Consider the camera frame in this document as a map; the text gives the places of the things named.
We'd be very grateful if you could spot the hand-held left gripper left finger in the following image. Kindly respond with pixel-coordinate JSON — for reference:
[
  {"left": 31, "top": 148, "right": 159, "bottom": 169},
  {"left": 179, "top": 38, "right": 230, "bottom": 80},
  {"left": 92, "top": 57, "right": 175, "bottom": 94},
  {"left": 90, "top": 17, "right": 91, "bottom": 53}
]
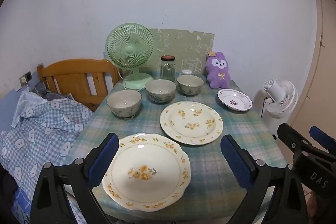
[{"left": 30, "top": 133, "right": 120, "bottom": 224}]

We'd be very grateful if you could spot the glass jar with dark lid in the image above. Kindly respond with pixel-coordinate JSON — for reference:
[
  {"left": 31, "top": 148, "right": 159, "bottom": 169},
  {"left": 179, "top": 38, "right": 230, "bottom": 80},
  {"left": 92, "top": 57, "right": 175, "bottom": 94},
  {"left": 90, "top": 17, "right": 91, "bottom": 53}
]
[{"left": 160, "top": 55, "right": 176, "bottom": 82}]

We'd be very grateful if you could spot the green desk fan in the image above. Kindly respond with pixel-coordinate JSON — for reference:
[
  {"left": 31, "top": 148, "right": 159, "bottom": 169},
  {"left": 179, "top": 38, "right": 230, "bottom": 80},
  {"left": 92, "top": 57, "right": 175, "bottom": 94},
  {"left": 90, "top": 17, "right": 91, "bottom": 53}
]
[{"left": 105, "top": 22, "right": 155, "bottom": 90}]

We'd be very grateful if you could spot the dark cloth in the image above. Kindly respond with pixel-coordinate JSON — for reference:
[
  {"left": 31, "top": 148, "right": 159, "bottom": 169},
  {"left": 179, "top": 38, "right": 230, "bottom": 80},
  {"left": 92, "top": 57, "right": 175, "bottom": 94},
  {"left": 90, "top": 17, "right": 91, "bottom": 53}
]
[{"left": 0, "top": 161, "right": 19, "bottom": 224}]

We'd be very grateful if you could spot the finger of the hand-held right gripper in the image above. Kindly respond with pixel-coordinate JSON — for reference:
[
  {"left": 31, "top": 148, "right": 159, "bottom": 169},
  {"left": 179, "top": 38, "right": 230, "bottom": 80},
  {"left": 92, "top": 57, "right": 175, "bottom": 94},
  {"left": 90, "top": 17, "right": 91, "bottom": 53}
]
[
  {"left": 309, "top": 126, "right": 336, "bottom": 156},
  {"left": 277, "top": 123, "right": 336, "bottom": 198}
]

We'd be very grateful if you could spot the round yellow flower plate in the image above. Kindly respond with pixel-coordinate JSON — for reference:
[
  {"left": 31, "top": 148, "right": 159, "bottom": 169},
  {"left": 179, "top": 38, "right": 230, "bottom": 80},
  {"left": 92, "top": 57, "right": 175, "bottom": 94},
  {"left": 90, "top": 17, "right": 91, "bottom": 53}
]
[{"left": 160, "top": 101, "right": 224, "bottom": 146}]

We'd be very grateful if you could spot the green patterned wall mat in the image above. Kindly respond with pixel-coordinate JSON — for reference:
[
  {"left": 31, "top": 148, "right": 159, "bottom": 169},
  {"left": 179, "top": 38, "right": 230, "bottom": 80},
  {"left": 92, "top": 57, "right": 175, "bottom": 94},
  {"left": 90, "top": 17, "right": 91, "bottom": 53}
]
[{"left": 148, "top": 28, "right": 215, "bottom": 75}]

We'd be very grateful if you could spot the small pink flower plate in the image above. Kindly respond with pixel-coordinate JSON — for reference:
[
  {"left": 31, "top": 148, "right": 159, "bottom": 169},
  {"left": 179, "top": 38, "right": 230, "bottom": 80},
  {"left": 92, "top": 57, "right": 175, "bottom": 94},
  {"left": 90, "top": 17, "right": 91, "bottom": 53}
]
[{"left": 217, "top": 89, "right": 253, "bottom": 111}]

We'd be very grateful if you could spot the white standing fan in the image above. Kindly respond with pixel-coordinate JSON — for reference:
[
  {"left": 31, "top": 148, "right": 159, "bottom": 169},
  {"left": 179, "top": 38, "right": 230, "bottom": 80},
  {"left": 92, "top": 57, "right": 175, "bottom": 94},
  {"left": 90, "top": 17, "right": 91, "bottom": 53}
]
[{"left": 261, "top": 79, "right": 299, "bottom": 138}]

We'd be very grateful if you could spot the plaid tablecloth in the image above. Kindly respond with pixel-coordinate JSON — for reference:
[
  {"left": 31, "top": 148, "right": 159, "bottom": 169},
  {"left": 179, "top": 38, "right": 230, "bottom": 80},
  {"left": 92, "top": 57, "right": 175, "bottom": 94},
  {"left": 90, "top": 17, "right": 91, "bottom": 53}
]
[{"left": 64, "top": 74, "right": 286, "bottom": 222}]

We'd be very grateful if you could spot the green-rimmed ceramic bowl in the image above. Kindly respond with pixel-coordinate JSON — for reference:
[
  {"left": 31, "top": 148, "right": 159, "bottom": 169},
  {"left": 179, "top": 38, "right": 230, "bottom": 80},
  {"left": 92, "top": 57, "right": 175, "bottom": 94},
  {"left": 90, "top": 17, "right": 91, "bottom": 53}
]
[
  {"left": 145, "top": 80, "right": 176, "bottom": 104},
  {"left": 106, "top": 90, "right": 142, "bottom": 118},
  {"left": 177, "top": 75, "right": 204, "bottom": 96}
]

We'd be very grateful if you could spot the beige door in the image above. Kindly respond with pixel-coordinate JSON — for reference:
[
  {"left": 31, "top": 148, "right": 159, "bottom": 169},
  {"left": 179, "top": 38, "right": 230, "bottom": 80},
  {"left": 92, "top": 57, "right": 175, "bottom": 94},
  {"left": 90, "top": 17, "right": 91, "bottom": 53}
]
[{"left": 287, "top": 0, "right": 336, "bottom": 140}]

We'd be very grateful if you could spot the grey cloth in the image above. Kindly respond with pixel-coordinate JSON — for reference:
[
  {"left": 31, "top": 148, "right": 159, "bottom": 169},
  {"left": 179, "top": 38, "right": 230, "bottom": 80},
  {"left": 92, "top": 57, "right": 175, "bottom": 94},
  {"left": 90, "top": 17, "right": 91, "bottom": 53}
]
[{"left": 34, "top": 82, "right": 62, "bottom": 102}]

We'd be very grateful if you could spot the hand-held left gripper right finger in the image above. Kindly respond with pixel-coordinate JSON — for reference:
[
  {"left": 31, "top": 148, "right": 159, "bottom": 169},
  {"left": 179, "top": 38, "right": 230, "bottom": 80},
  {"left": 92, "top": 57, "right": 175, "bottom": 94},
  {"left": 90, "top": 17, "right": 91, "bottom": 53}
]
[{"left": 220, "top": 134, "right": 307, "bottom": 224}]

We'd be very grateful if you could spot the blue bed sheet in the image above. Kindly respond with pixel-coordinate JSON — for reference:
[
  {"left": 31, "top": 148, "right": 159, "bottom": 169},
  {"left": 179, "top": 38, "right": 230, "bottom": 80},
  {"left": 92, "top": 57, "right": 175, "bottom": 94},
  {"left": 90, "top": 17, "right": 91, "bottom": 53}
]
[{"left": 12, "top": 185, "right": 37, "bottom": 224}]

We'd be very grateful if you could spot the purple plush bunny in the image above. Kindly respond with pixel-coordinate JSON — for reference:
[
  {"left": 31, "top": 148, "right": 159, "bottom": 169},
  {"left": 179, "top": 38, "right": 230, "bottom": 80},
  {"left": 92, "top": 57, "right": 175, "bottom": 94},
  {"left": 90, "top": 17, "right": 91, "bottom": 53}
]
[{"left": 205, "top": 51, "right": 231, "bottom": 89}]

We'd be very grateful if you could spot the black fan cable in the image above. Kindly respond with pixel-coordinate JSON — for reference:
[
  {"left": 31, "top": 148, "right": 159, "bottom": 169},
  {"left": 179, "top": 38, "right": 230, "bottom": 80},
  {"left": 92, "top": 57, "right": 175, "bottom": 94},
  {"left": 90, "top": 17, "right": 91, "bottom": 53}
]
[{"left": 261, "top": 97, "right": 275, "bottom": 118}]

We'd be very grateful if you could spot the scalloped yellow flower plate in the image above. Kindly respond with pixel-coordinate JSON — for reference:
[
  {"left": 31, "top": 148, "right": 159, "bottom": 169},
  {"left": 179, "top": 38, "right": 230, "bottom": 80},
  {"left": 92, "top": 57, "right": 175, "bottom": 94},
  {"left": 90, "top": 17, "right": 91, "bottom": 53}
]
[{"left": 102, "top": 133, "right": 191, "bottom": 212}]

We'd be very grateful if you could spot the blue checkered bear blanket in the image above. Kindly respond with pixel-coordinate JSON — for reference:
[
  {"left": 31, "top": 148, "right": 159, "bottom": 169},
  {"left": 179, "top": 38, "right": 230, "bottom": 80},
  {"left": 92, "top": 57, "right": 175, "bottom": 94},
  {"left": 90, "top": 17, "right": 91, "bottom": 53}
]
[{"left": 0, "top": 88, "right": 93, "bottom": 224}]

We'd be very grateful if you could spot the wooden bed headboard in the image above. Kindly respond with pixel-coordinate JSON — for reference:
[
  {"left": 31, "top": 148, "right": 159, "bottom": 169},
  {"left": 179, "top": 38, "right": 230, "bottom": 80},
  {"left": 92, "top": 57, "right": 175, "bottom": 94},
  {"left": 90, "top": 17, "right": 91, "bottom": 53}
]
[{"left": 37, "top": 59, "right": 120, "bottom": 112}]

